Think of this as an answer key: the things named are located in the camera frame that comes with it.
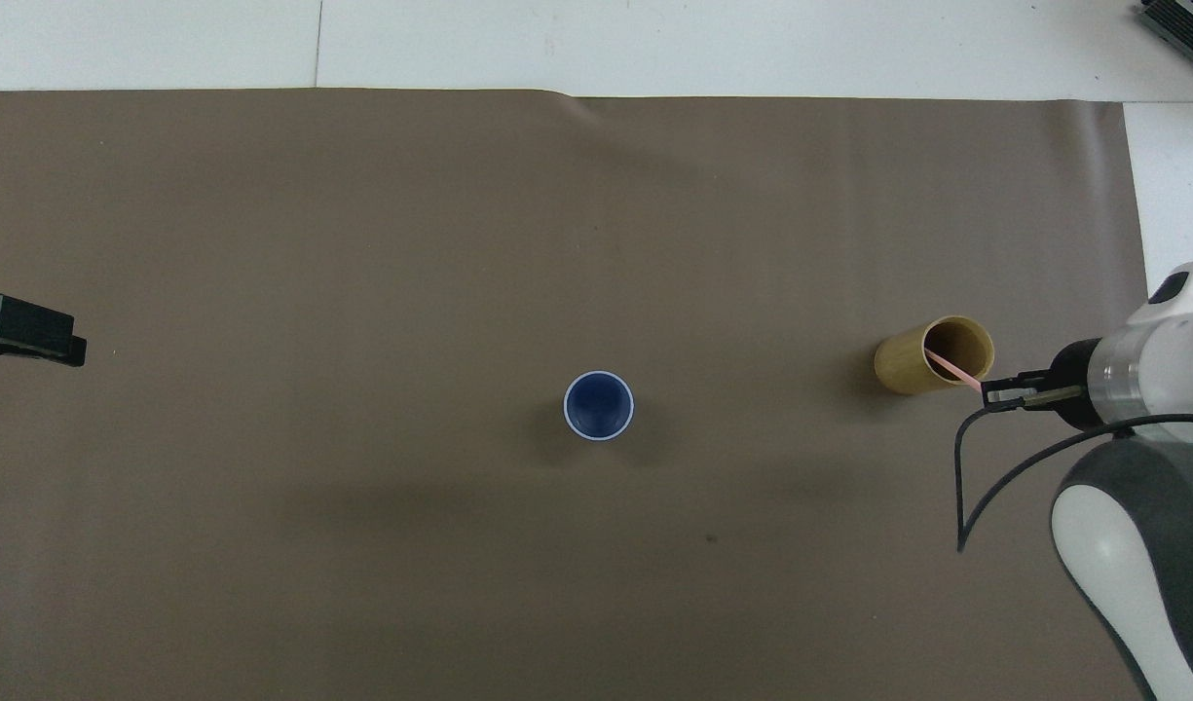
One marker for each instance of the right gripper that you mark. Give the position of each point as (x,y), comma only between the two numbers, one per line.
(1073,385)

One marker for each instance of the pink chopstick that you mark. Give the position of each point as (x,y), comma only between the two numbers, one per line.
(951,370)

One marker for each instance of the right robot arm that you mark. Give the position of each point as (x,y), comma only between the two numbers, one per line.
(1173,360)

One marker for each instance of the bamboo cylinder cup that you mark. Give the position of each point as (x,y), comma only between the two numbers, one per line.
(903,368)

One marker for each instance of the blue cup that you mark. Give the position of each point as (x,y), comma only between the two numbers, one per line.
(598,409)

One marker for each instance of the dark ribbed box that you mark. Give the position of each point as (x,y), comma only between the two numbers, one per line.
(1190,24)

